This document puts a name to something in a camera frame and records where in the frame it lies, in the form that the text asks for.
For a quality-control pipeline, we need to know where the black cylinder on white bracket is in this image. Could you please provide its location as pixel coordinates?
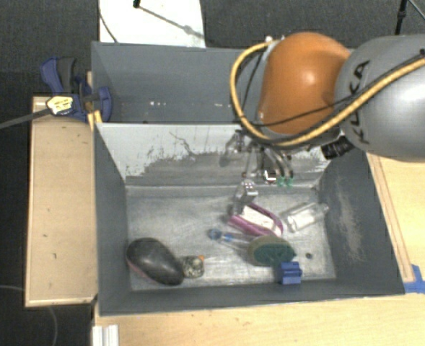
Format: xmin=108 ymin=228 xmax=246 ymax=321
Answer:
xmin=320 ymin=135 xmax=355 ymax=161

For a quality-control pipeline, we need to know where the speckled grey ball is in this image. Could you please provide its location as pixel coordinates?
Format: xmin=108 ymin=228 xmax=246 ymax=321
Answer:
xmin=181 ymin=254 xmax=206 ymax=279

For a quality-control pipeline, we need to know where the clear glass bottle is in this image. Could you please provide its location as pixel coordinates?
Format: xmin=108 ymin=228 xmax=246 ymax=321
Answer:
xmin=279 ymin=201 xmax=330 ymax=234

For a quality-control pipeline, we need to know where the grey metal bin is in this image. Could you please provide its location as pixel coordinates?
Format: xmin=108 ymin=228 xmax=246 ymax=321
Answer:
xmin=90 ymin=41 xmax=406 ymax=317

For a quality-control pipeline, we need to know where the clear tube with blue tip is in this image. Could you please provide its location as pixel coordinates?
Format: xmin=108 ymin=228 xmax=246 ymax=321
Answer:
xmin=207 ymin=228 xmax=252 ymax=252

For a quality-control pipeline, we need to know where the purple and white packet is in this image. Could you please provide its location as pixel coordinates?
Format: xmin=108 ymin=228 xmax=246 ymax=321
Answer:
xmin=227 ymin=203 xmax=285 ymax=238

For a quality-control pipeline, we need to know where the pale wood flat board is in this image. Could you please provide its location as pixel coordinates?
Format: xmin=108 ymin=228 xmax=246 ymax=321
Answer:
xmin=25 ymin=95 xmax=100 ymax=308

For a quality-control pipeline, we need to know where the green and tan oval sponge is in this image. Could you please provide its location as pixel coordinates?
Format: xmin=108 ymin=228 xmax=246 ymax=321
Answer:
xmin=247 ymin=235 xmax=297 ymax=267

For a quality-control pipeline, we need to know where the blue toy block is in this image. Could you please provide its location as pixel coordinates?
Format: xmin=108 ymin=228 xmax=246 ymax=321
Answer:
xmin=275 ymin=261 xmax=304 ymax=285

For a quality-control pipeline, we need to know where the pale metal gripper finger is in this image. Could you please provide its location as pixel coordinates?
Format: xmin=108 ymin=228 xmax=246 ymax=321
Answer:
xmin=228 ymin=179 xmax=260 ymax=216
xmin=219 ymin=132 xmax=245 ymax=168

